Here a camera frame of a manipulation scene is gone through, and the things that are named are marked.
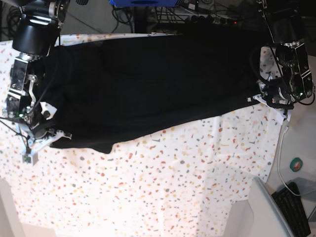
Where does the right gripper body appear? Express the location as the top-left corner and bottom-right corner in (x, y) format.
(14, 101), (56, 141)

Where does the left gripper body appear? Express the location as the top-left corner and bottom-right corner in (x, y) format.
(258, 81), (294, 109)

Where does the black t-shirt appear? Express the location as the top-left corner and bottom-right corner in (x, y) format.
(43, 33), (264, 154)

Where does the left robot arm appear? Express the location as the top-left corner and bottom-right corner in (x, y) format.
(249, 0), (316, 121)

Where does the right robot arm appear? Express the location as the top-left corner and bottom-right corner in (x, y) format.
(2, 0), (70, 162)

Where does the green tape roll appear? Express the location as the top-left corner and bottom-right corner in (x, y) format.
(290, 158), (303, 172)

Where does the black keyboard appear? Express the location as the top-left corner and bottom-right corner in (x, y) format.
(272, 188), (311, 237)

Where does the grey laptop lid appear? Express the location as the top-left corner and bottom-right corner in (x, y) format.
(248, 177), (294, 237)

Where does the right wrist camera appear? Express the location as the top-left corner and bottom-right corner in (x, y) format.
(22, 154), (39, 165)

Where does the white cable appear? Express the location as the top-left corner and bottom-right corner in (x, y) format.
(277, 125), (316, 197)

